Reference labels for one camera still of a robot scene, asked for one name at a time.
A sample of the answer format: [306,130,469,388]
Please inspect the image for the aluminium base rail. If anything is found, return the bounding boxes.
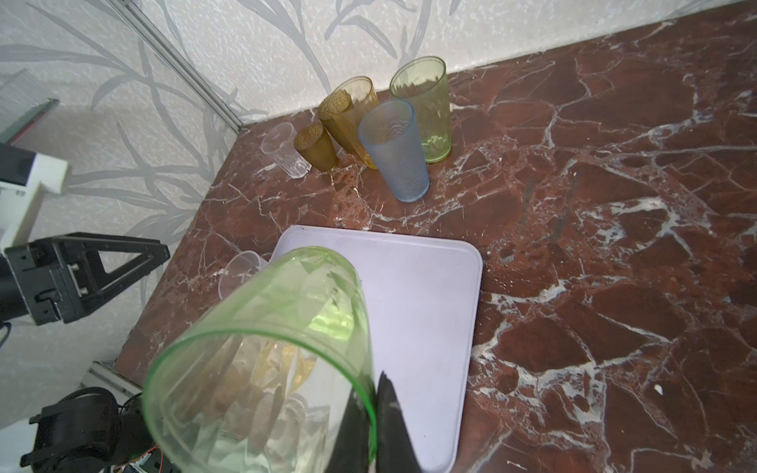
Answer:
[79,362,142,405]

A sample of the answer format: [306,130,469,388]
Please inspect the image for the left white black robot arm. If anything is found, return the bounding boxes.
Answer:
[1,233,171,326]

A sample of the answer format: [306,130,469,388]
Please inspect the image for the yellow short glass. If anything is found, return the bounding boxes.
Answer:
[250,339,317,417]

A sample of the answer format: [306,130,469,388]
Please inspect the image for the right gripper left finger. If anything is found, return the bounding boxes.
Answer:
[324,389,370,473]

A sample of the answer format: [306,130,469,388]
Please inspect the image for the amber dotted glass front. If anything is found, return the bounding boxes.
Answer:
[293,122,338,173]

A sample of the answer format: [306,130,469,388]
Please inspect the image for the clear glass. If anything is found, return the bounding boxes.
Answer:
[218,250,268,300]
[261,122,311,179]

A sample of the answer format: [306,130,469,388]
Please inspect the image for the amber dotted glass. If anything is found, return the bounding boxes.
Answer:
[317,90,355,154]
[293,122,338,173]

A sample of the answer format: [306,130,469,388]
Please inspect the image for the tall blue frosted glass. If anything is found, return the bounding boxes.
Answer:
[358,100,430,203]

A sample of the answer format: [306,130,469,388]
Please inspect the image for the lilac plastic tray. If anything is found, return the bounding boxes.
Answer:
[272,226,483,472]

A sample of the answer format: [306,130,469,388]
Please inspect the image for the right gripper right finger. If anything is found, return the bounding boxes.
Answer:
[376,372,422,473]

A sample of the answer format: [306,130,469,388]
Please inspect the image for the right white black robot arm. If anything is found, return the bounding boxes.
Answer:
[20,372,422,472]

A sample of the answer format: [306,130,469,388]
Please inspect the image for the amber dotted glass rear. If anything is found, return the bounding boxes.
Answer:
[317,90,355,154]

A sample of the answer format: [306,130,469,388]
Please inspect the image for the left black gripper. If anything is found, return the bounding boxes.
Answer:
[2,233,171,325]

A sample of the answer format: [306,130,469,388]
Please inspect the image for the green short glass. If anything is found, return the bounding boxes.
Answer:
[142,246,378,472]

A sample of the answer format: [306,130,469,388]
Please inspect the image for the tall yellow glass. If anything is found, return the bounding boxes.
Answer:
[333,76,379,169]

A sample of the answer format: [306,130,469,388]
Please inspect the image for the tall green glass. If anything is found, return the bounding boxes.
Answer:
[390,55,453,164]

